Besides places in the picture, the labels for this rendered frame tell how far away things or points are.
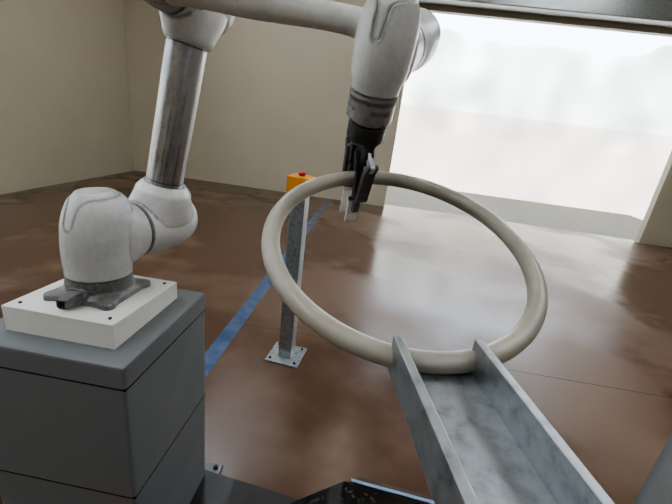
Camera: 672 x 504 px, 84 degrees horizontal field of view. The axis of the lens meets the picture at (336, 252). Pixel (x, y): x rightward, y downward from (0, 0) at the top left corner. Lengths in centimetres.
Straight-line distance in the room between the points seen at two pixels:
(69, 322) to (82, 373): 12
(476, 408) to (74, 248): 92
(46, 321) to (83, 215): 26
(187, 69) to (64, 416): 90
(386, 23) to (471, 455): 59
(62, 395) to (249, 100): 634
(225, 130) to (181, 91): 614
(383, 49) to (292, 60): 627
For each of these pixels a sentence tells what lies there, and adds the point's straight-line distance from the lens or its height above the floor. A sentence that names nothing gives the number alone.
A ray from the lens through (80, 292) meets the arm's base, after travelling 110.
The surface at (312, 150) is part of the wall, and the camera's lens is 680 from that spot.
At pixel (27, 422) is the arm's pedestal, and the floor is 59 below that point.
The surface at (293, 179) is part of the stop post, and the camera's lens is 188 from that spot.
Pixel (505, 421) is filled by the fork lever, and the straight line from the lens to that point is 48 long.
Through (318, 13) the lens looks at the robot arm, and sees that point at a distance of 87.
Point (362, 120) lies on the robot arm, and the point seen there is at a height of 137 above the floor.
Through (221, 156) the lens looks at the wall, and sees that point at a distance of 731.
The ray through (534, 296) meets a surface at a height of 114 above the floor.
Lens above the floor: 137
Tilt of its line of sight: 20 degrees down
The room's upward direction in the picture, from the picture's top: 7 degrees clockwise
